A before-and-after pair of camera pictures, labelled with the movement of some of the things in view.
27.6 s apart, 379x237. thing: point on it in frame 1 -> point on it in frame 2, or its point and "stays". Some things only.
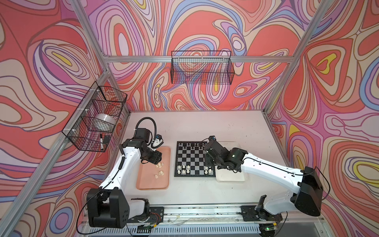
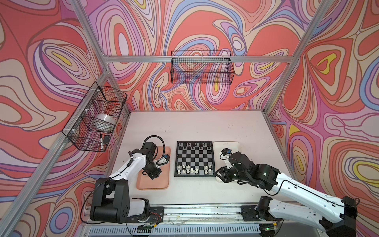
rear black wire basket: x=202 y=67 stays
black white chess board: x=190 y=160 stays
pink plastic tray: x=150 y=176 stays
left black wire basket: x=93 y=123 stays
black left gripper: x=155 y=157 -> x=156 y=173
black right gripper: x=207 y=157 -> x=224 y=172
